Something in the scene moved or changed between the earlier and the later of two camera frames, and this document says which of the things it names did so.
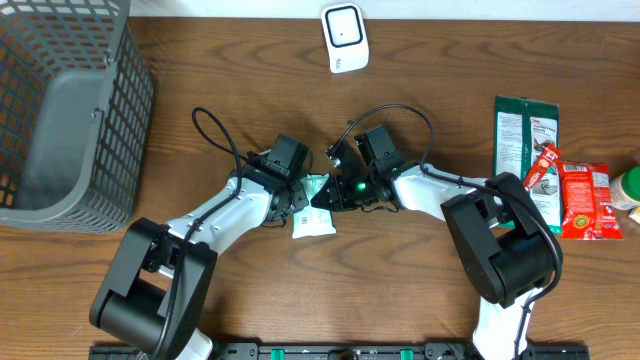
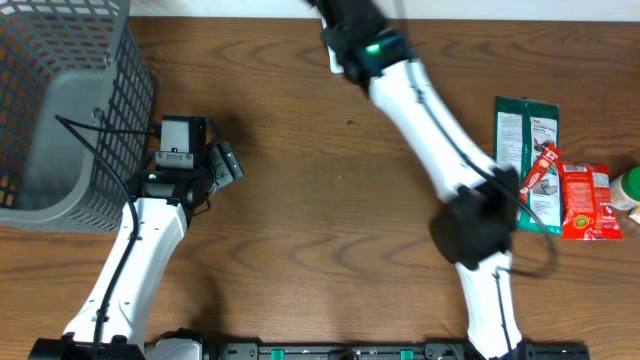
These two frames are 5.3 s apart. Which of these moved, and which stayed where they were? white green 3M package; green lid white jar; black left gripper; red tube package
Moved: black left gripper
Stayed: white green 3M package; red tube package; green lid white jar
